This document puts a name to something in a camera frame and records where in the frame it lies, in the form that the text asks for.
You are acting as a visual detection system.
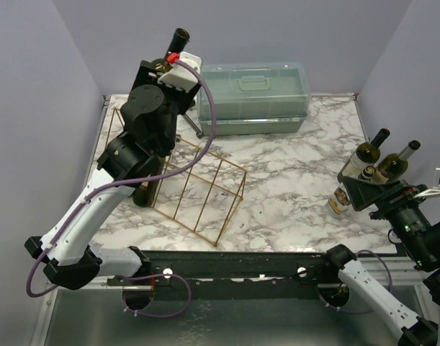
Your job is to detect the green wine bottle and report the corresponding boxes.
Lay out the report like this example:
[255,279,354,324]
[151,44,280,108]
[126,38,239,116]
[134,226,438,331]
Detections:
[337,128,390,183]
[372,140,421,184]
[151,28,190,73]
[132,157,166,208]

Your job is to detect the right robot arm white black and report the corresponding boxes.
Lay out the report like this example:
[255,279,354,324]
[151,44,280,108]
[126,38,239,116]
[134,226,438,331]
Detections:
[320,168,440,345]

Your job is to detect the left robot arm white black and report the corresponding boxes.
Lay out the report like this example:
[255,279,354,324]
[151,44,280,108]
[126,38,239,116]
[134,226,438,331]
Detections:
[24,53,206,290]

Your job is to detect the clear glass liquor bottle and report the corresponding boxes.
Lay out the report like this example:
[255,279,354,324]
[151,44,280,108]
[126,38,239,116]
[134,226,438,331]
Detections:
[326,166,375,216]

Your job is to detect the green plastic storage box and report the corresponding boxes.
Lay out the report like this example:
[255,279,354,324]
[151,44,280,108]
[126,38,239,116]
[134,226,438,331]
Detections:
[201,62,311,136]

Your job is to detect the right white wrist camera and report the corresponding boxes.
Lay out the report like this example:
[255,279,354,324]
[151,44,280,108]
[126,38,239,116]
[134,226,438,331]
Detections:
[414,168,440,199]

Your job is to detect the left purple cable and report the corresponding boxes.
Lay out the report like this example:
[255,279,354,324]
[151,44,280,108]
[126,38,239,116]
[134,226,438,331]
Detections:
[27,59,217,298]

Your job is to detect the grey metal crank handle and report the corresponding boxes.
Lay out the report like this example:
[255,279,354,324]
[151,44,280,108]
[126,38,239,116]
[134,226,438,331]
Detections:
[182,114,204,138]

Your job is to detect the gold wire wine rack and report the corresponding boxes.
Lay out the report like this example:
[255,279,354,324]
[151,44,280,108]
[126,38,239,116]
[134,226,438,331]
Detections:
[109,107,248,248]

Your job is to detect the black metal base rail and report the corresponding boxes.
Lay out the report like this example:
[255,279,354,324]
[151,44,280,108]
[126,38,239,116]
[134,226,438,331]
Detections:
[93,248,411,302]

